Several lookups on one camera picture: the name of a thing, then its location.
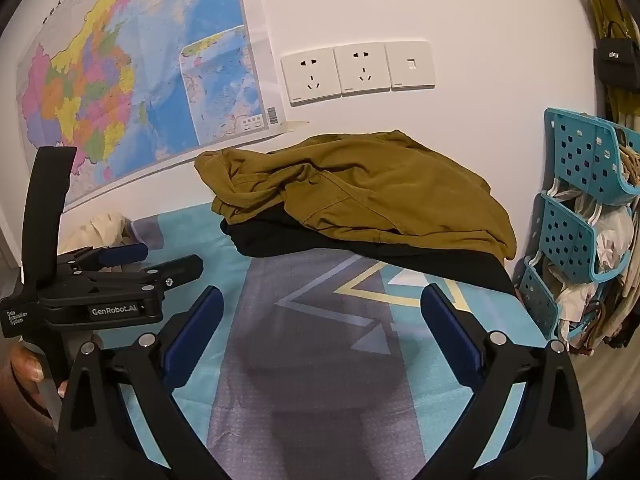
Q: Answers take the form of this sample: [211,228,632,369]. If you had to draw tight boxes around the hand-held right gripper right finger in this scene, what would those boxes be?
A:
[420,284,588,480]

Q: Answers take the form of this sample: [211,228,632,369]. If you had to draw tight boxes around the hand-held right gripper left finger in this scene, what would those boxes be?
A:
[55,285,236,480]

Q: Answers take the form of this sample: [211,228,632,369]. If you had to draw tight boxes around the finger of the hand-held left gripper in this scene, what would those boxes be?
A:
[75,255,203,296]
[57,242,149,271]

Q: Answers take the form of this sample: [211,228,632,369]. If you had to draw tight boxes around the olive green pants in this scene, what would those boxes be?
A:
[194,130,517,261]

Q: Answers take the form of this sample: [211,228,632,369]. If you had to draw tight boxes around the white crumpled clothes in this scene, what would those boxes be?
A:
[550,185,638,341]

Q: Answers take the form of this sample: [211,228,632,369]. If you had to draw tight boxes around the person's left hand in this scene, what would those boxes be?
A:
[2,347,56,456]

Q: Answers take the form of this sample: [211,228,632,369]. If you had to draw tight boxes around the cream cloth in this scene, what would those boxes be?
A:
[60,211,132,256]

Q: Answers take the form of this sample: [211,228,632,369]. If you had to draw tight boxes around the black garment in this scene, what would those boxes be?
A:
[220,207,516,296]

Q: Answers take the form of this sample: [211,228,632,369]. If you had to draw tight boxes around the teal grey patterned bed sheet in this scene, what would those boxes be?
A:
[55,205,596,480]

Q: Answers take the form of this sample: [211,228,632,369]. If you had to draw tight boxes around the blue plastic storage rack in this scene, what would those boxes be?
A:
[517,107,640,341]

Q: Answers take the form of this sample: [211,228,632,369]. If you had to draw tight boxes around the black handbag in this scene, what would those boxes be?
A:
[594,37,640,92]

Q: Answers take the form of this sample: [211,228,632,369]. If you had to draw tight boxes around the yellow green hanging garment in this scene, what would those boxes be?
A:
[590,0,640,121]

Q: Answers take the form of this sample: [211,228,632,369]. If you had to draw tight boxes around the colourful wall map poster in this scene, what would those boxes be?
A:
[15,0,281,211]

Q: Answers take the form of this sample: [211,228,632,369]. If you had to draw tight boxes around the white wall power socket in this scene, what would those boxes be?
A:
[334,42,391,97]
[281,49,337,107]

